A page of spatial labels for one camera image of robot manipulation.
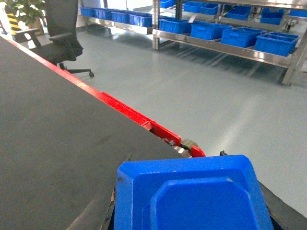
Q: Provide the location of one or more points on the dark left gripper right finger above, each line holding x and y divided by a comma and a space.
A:
283, 216

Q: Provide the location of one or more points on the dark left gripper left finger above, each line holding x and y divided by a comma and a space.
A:
98, 213

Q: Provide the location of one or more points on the blue plastic part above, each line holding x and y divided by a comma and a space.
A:
206, 193

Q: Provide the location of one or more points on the stainless steel shelf rack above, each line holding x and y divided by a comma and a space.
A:
226, 26

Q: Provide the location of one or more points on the black office chair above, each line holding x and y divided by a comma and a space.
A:
61, 17

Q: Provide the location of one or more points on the green potted plant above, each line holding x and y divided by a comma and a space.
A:
27, 11

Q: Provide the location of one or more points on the red metal table frame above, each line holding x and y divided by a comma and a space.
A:
158, 130

